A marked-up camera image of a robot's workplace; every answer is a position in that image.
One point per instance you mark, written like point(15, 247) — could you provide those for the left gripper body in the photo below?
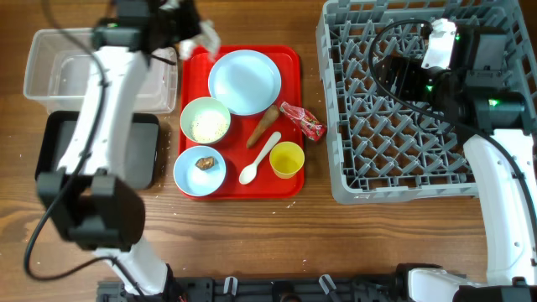
point(179, 24)

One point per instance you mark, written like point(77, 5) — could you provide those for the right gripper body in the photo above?
point(414, 84)

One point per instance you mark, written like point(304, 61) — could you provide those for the white napkin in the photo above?
point(208, 39)

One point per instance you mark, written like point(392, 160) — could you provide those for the red snack wrapper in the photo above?
point(310, 126)

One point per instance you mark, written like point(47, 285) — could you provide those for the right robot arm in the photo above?
point(461, 80)

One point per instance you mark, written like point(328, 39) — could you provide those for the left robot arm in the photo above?
point(87, 197)

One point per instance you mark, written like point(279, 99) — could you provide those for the grey dishwasher rack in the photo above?
point(378, 150)

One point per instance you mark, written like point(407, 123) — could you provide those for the clear plastic waste bin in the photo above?
point(57, 73)

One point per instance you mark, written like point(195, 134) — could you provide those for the large light blue plate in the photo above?
point(245, 81)

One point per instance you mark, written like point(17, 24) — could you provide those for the light green bowl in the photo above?
point(205, 120)

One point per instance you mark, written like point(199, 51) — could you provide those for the red serving tray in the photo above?
point(267, 185)

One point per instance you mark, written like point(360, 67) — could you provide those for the brown carrot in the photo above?
point(268, 119)

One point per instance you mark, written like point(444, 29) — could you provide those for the brown food scrap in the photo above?
point(205, 163)

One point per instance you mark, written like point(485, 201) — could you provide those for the yellow plastic cup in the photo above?
point(286, 159)

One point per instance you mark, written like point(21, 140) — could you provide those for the black rectangular tray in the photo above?
point(141, 154)

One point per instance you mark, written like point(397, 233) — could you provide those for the small light blue plate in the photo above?
point(194, 181)

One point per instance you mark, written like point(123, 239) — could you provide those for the white plastic spoon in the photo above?
point(249, 173)

